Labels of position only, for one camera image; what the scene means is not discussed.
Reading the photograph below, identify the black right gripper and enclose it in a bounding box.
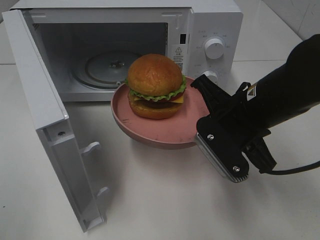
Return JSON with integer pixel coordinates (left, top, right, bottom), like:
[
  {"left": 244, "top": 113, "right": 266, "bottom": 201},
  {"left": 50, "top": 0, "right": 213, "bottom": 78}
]
[{"left": 190, "top": 74, "right": 277, "bottom": 174}]

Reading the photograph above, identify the pink round plate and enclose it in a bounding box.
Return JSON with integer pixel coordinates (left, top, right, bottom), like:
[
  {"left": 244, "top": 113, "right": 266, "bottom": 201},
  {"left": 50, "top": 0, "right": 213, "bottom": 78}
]
[{"left": 110, "top": 77, "right": 209, "bottom": 149}]

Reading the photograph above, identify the toy hamburger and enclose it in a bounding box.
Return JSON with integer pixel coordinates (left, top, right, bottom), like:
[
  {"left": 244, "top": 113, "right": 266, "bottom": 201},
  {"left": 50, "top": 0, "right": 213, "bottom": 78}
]
[{"left": 125, "top": 53, "right": 187, "bottom": 120}]

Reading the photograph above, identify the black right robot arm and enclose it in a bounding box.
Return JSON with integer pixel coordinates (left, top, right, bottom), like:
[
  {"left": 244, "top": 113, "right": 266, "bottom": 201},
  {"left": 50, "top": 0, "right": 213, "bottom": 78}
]
[{"left": 191, "top": 34, "right": 320, "bottom": 182}]

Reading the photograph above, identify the lower white control knob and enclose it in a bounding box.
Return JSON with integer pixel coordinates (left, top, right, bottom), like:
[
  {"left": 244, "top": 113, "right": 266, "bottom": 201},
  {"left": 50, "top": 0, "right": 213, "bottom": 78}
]
[{"left": 203, "top": 70, "right": 219, "bottom": 84}]

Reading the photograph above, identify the white control knob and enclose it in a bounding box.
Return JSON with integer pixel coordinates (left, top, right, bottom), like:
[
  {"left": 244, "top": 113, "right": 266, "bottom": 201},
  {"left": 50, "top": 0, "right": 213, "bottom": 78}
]
[
  {"left": 203, "top": 70, "right": 219, "bottom": 84},
  {"left": 204, "top": 36, "right": 225, "bottom": 60}
]

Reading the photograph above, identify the upper white control knob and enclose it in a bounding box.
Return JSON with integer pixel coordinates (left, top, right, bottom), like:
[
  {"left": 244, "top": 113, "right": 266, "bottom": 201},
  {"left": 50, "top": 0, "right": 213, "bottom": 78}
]
[{"left": 204, "top": 36, "right": 225, "bottom": 60}]

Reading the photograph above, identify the warning label sticker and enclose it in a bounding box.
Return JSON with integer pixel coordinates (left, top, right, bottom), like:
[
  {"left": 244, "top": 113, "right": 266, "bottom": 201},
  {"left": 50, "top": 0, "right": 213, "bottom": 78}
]
[{"left": 171, "top": 44, "right": 185, "bottom": 71}]

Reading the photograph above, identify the glass microwave turntable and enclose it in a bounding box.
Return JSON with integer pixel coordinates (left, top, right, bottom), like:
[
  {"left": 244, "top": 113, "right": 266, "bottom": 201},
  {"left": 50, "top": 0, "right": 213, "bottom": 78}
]
[{"left": 71, "top": 50, "right": 141, "bottom": 90}]

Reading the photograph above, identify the white microwave oven body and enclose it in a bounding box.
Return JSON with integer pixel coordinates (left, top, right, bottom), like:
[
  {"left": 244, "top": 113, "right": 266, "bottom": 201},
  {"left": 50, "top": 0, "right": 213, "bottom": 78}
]
[{"left": 9, "top": 0, "right": 243, "bottom": 102}]

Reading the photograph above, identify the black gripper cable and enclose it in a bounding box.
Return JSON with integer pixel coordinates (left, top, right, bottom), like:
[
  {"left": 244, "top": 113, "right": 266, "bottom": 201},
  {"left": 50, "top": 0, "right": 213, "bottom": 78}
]
[{"left": 259, "top": 156, "right": 320, "bottom": 176}]

